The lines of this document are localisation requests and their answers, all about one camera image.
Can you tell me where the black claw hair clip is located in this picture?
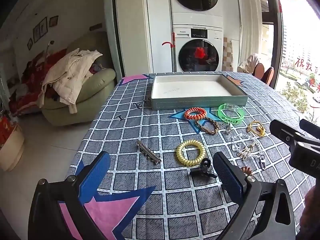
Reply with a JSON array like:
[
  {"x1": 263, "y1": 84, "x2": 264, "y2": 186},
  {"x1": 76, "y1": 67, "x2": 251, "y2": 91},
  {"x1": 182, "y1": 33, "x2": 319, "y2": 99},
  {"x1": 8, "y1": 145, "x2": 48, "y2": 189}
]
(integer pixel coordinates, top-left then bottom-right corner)
[{"x1": 189, "y1": 158, "x2": 218, "y2": 179}]

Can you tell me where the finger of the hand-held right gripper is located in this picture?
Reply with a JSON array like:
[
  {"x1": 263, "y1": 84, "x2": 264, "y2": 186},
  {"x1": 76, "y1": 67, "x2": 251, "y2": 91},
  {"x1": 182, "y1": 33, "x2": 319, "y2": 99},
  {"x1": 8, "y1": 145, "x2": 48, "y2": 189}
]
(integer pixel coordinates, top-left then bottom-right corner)
[
  {"x1": 269, "y1": 119, "x2": 303, "y2": 151},
  {"x1": 299, "y1": 118, "x2": 320, "y2": 141}
]

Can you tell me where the yellow spiral hair tie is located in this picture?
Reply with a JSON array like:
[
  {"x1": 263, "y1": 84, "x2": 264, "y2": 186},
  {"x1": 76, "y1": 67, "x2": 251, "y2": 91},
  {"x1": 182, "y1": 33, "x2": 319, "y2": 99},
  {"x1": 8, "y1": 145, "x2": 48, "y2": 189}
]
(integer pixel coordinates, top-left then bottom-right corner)
[{"x1": 176, "y1": 140, "x2": 207, "y2": 167}]

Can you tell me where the large framed wall picture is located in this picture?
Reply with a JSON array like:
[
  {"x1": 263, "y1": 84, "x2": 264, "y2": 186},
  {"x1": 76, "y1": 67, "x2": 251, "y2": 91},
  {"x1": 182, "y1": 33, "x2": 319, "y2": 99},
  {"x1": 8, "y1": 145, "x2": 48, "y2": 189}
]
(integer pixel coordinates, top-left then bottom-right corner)
[{"x1": 33, "y1": 17, "x2": 48, "y2": 43}]

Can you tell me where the red window decal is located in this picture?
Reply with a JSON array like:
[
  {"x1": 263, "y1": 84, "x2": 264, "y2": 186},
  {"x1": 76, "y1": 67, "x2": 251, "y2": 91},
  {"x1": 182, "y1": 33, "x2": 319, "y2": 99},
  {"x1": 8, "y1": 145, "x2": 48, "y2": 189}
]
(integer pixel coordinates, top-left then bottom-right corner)
[{"x1": 294, "y1": 55, "x2": 320, "y2": 93}]

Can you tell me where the silver metal hair clip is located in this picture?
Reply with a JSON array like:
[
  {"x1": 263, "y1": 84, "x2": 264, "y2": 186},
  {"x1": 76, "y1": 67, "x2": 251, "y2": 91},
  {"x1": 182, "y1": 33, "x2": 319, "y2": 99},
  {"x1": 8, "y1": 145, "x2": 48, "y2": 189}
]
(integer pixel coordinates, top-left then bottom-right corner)
[{"x1": 136, "y1": 140, "x2": 163, "y2": 165}]

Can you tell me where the clear crystal bead bracelet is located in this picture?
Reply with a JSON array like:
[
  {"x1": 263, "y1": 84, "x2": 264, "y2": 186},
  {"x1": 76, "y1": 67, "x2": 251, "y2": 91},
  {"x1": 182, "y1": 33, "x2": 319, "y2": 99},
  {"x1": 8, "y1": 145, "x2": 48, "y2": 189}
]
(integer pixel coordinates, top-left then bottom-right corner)
[{"x1": 231, "y1": 133, "x2": 253, "y2": 152}]

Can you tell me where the white round bin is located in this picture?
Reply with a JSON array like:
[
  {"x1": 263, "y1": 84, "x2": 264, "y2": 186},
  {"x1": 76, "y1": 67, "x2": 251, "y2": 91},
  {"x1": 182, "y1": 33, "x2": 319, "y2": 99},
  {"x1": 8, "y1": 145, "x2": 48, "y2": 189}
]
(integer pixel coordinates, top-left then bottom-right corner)
[{"x1": 0, "y1": 121, "x2": 25, "y2": 172}]

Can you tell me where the brown braided bracelet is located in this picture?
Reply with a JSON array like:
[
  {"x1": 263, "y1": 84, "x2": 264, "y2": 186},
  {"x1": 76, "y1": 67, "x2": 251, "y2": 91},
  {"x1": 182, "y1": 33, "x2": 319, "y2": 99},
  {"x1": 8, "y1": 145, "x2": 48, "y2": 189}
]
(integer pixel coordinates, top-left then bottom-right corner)
[{"x1": 195, "y1": 118, "x2": 220, "y2": 135}]

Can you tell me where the shallow grey-green cardboard box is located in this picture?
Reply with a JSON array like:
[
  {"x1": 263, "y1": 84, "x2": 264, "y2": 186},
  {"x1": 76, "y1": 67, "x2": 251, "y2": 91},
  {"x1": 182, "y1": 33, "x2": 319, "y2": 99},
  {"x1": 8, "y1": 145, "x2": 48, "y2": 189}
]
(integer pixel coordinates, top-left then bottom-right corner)
[{"x1": 150, "y1": 73, "x2": 249, "y2": 111}]

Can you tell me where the light green armchair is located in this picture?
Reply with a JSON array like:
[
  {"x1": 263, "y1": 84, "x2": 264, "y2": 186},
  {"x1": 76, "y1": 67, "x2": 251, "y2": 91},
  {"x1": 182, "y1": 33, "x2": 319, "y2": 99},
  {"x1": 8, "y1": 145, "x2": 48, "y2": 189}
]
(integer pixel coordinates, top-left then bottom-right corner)
[{"x1": 41, "y1": 31, "x2": 117, "y2": 127}]

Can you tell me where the cream jacket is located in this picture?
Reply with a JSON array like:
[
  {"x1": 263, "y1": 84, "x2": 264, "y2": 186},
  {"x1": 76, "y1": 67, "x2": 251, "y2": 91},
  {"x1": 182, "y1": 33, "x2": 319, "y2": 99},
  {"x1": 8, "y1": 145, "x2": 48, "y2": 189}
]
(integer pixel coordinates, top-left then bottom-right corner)
[{"x1": 37, "y1": 48, "x2": 103, "y2": 114}]

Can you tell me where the checkered beige cloth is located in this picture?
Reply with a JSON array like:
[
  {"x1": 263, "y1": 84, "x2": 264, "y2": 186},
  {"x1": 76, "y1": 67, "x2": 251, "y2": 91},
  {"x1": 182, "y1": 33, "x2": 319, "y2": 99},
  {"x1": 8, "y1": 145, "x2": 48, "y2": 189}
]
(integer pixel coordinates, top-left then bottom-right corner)
[{"x1": 222, "y1": 37, "x2": 234, "y2": 72}]

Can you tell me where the white washing machine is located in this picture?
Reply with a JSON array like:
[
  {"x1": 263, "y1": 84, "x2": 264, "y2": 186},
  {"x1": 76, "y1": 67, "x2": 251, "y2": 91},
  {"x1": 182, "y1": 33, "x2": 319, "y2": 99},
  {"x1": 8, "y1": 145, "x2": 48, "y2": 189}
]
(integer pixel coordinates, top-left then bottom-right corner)
[{"x1": 172, "y1": 24, "x2": 224, "y2": 73}]

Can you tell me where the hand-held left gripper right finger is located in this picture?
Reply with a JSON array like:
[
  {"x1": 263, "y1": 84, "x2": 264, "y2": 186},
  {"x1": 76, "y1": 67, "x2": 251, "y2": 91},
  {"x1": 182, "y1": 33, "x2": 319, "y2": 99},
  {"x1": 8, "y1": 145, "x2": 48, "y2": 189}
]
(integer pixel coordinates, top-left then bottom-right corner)
[{"x1": 212, "y1": 151, "x2": 297, "y2": 240}]

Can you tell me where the person's right forearm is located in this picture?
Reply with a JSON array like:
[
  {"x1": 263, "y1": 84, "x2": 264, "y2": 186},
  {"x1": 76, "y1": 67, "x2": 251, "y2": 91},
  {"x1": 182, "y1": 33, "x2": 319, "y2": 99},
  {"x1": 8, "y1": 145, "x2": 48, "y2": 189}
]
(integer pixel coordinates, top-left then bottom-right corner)
[{"x1": 296, "y1": 186, "x2": 320, "y2": 240}]

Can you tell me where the orange spiral hair tie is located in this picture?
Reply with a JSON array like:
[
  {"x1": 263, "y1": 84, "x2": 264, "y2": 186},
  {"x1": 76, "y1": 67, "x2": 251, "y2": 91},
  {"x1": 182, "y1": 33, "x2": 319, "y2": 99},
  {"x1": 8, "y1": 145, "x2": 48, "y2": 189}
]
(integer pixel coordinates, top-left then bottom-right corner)
[{"x1": 184, "y1": 107, "x2": 208, "y2": 121}]

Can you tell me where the yellow cord bracelet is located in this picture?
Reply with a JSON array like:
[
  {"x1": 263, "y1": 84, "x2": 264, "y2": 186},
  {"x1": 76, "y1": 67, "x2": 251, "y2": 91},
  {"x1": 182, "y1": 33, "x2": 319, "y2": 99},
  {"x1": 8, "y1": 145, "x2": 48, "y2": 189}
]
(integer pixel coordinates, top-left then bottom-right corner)
[{"x1": 247, "y1": 120, "x2": 266, "y2": 138}]

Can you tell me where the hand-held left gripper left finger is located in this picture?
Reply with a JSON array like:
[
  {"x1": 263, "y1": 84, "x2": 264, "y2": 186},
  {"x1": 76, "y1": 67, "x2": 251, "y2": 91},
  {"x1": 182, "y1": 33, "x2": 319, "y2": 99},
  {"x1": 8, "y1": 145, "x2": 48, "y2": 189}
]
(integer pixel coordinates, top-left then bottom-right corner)
[{"x1": 28, "y1": 151, "x2": 112, "y2": 240}]

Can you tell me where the orange chair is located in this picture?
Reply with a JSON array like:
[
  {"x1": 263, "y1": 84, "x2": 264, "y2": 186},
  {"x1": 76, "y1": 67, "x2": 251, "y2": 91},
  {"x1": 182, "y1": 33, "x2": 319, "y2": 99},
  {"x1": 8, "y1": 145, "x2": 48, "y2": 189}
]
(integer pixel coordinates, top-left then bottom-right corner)
[{"x1": 252, "y1": 62, "x2": 275, "y2": 86}]

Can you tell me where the green translucent wristband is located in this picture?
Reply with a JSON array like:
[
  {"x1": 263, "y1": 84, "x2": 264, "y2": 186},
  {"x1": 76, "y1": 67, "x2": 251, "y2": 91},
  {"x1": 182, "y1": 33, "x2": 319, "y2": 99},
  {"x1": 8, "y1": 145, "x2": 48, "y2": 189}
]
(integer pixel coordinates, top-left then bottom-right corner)
[{"x1": 218, "y1": 103, "x2": 245, "y2": 126}]

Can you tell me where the red-handled mop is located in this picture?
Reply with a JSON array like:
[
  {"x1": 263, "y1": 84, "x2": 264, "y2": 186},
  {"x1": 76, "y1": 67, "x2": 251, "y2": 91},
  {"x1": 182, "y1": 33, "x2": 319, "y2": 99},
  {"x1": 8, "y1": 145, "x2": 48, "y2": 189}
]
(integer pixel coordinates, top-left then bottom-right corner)
[{"x1": 162, "y1": 32, "x2": 176, "y2": 73}]

